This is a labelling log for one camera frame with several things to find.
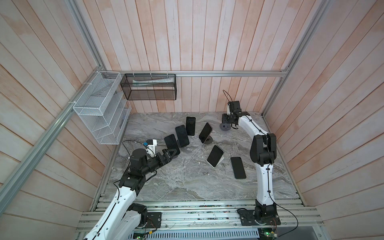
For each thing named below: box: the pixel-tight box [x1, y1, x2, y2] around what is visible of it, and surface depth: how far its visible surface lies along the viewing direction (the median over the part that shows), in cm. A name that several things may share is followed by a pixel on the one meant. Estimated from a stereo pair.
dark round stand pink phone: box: [204, 135, 213, 145], surface depth 106 cm
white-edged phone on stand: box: [186, 116, 196, 137], surface depth 106 cm
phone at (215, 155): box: [207, 144, 225, 167], surface depth 88 cm
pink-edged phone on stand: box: [199, 122, 213, 144], surface depth 102 cm
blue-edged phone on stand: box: [175, 124, 190, 147], surface depth 99 cm
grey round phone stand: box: [219, 123, 231, 131], surface depth 110 cm
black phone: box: [230, 157, 247, 179], surface depth 93 cm
